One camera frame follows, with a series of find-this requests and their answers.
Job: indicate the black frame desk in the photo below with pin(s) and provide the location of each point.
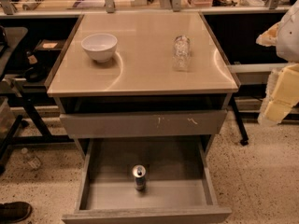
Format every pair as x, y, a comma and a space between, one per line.
252, 81

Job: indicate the white ceramic bowl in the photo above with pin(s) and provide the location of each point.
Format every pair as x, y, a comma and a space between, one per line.
100, 47

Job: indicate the plastic bottle on floor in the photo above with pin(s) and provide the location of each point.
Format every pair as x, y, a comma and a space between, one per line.
31, 158

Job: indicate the clear plastic bottle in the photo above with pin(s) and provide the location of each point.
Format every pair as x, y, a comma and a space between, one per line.
181, 52

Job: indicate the closed grey top drawer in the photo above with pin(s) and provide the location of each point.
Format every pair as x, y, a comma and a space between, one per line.
140, 124

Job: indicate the open grey middle drawer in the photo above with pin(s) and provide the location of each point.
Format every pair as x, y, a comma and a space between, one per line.
178, 188

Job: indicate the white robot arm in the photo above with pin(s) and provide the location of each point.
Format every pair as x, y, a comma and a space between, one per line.
287, 46

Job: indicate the dark shoe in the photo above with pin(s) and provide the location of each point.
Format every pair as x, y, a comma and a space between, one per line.
14, 212

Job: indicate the black side table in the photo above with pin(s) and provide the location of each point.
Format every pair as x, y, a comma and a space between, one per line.
11, 37

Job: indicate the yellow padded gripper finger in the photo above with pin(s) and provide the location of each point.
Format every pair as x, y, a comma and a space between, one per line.
269, 37
282, 94

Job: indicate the grey drawer cabinet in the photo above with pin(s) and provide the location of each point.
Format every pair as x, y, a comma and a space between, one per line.
141, 77

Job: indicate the redbull can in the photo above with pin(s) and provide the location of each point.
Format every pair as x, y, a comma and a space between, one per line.
139, 173

